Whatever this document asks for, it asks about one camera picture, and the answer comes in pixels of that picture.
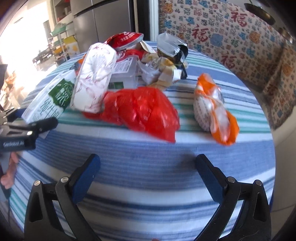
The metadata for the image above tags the silver dark foil wrapper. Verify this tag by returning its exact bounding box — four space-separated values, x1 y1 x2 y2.
157 33 189 79

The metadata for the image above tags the yellow white wrapper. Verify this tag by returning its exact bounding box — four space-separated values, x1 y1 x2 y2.
138 53 182 91

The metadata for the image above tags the storage shelf rack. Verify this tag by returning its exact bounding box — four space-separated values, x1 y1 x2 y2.
45 0 74 65

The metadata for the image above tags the red snack bag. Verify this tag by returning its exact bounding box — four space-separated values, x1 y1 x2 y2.
104 32 144 52

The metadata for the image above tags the orange white snack wrapper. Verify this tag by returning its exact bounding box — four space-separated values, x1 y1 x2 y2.
193 73 240 146

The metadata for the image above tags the floral paper carton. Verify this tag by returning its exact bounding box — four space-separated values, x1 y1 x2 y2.
70 43 117 113

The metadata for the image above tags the person's left hand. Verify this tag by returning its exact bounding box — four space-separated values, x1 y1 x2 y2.
1 152 19 190

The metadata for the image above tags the yellow green cardboard box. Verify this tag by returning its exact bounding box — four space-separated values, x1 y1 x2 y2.
63 35 80 58

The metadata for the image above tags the black frying pan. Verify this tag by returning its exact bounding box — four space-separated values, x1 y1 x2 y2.
244 1 275 26

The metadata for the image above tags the patterned fabric sofa cover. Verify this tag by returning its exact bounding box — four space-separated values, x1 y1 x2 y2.
159 0 295 129

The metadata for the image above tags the green white milk carton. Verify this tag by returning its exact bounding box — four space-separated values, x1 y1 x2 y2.
22 70 76 123

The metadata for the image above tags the red plastic bag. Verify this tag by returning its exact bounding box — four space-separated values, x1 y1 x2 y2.
83 87 180 143

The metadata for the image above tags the clear plastic food box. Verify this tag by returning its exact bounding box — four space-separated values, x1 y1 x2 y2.
108 56 139 90

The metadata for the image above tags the grey refrigerator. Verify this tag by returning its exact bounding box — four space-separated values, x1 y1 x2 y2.
70 0 135 53

